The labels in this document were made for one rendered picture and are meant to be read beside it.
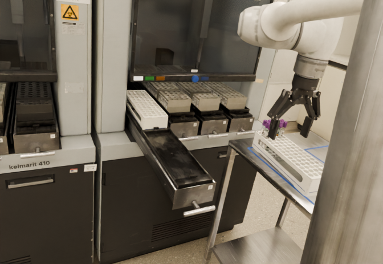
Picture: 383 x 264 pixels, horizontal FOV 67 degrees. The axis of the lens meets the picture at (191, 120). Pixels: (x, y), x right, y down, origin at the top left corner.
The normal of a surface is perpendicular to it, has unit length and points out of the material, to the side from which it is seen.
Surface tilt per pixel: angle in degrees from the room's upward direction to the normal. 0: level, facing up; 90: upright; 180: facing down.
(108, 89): 90
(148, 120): 90
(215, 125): 90
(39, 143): 90
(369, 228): 79
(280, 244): 0
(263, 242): 0
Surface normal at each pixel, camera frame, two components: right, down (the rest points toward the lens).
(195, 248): 0.14, -0.90
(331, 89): -0.89, 0.06
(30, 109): 0.44, 0.43
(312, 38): -0.07, 0.44
